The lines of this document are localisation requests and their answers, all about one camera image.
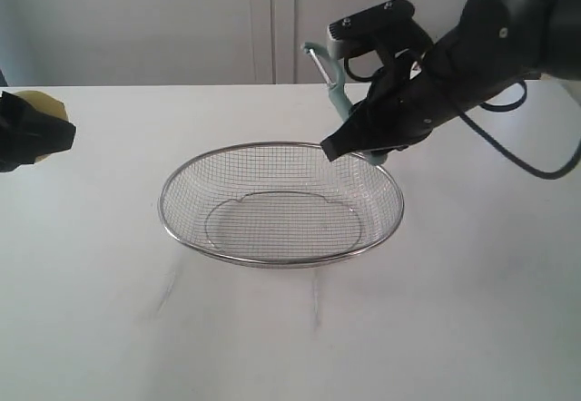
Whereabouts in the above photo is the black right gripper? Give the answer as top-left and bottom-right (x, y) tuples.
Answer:
(320, 51), (454, 161)

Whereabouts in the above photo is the yellow lemon with sticker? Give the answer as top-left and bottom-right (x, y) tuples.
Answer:
(15, 90), (76, 165)

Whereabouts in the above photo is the teal handled peeler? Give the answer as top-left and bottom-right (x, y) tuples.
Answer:
(301, 42), (388, 166)

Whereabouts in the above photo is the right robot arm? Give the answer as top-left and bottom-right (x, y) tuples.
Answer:
(321, 0), (580, 160)

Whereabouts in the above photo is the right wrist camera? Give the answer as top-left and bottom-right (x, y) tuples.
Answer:
(327, 0), (433, 60)

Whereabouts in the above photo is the oval wire mesh basket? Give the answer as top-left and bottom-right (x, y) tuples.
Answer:
(158, 142), (405, 269)

